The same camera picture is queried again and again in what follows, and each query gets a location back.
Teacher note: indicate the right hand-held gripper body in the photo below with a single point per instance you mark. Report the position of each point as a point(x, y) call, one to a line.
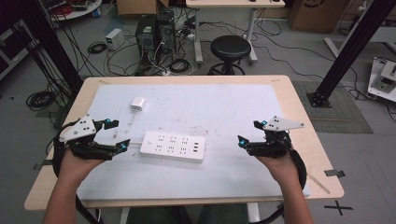
point(275, 146)

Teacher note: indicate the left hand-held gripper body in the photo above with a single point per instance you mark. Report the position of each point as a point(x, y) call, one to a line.
point(79, 129)

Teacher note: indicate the person's right hand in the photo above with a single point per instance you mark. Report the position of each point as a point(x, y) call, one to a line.
point(285, 169)

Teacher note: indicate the person's left hand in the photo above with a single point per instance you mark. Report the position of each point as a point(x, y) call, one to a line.
point(74, 168)

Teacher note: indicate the white charger plug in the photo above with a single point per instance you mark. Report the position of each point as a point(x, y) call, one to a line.
point(138, 103)

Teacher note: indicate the wooden table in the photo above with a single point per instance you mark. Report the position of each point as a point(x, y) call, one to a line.
point(299, 102)

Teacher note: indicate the white power strip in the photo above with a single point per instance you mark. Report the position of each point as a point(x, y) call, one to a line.
point(172, 146)

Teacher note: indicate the grey tape piece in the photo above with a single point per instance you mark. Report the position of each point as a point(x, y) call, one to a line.
point(43, 164)
point(334, 173)

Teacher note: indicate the white table mat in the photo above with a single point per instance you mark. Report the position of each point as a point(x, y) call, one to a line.
point(202, 105)

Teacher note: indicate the thin wooden stick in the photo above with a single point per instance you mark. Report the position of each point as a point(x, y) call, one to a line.
point(318, 184)

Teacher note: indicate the grey floor mat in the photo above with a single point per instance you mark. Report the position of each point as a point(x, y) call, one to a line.
point(339, 109)

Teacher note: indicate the black round stool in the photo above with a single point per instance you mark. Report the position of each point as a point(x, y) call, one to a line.
point(230, 48)

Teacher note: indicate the small white power supply box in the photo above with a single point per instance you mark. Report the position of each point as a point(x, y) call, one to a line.
point(114, 39)

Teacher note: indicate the black tape cross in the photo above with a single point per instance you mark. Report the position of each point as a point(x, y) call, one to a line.
point(338, 207)

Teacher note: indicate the black computer tower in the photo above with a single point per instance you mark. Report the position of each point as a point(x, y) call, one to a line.
point(166, 34)
point(145, 37)

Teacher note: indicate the cardboard box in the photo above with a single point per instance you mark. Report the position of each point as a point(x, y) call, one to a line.
point(137, 6)
point(314, 15)

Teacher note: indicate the round white table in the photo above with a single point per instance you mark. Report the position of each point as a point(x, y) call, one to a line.
point(74, 7)

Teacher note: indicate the white desk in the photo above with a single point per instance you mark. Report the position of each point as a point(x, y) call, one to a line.
point(233, 3)

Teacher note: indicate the white device with circuit board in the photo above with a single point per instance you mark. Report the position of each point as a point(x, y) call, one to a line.
point(383, 79)

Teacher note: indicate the black metal stand post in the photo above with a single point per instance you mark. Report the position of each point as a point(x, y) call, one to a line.
point(348, 53)
point(57, 46)

